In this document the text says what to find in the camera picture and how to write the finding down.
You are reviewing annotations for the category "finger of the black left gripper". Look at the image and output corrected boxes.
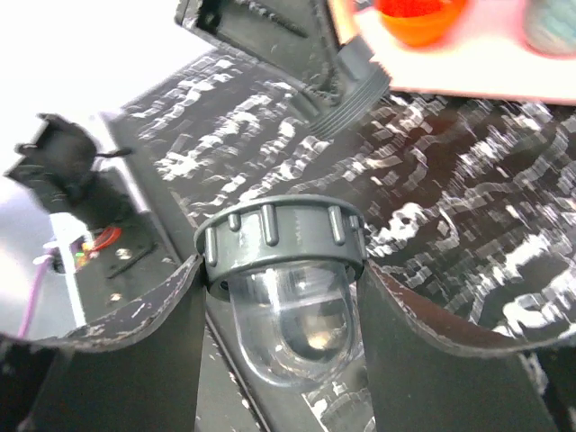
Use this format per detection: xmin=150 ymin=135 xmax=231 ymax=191
xmin=175 ymin=1 xmax=350 ymax=111

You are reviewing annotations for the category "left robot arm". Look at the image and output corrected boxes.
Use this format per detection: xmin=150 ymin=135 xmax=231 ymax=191
xmin=8 ymin=1 xmax=358 ymax=230

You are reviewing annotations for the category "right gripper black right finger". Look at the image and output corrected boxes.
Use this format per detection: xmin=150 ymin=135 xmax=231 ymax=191
xmin=357 ymin=262 xmax=575 ymax=431

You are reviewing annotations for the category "orange bowl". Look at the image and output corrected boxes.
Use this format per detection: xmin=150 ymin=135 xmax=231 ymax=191
xmin=374 ymin=0 xmax=469 ymax=48

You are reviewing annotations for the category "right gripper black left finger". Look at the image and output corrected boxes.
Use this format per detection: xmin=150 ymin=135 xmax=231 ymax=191
xmin=1 ymin=256 xmax=204 ymax=431

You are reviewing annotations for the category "teal speckled cup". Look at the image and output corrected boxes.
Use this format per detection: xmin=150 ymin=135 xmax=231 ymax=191
xmin=522 ymin=0 xmax=575 ymax=56

